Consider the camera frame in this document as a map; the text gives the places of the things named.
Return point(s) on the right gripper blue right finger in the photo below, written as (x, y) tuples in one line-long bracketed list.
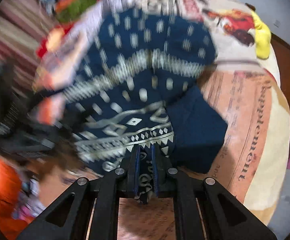
[(203, 209)]

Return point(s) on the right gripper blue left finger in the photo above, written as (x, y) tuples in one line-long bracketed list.
[(88, 209)]

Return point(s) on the navy patterned hooded garment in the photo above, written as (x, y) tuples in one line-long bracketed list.
[(138, 86)]

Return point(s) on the striped red gold curtain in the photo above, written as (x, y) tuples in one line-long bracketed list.
[(23, 26)]

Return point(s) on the red plush toy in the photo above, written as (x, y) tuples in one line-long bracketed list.
[(53, 40)]

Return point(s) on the newspaper print bed cover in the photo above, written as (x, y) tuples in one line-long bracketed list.
[(244, 89)]

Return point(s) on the green storage box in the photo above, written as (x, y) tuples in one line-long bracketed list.
[(73, 11)]

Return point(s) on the orange box on pile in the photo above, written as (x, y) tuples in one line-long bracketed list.
[(62, 5)]

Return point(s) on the yellow plush blanket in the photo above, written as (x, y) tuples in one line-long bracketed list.
[(263, 37)]

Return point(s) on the wall power socket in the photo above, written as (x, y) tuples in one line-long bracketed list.
[(277, 23)]

